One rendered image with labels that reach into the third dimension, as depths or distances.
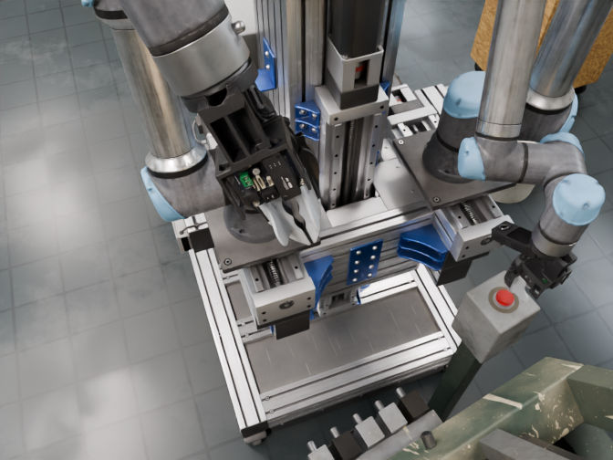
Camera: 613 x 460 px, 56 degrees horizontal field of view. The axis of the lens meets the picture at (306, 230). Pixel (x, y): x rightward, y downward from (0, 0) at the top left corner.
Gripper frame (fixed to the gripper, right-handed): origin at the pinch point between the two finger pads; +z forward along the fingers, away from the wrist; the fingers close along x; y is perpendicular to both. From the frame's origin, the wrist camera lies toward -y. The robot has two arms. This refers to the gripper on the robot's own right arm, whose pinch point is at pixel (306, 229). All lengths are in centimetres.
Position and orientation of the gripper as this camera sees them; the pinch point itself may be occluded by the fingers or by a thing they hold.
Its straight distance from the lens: 63.1
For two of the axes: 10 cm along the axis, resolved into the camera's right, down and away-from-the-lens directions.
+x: 9.0, -4.0, -1.4
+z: 4.1, 7.3, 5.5
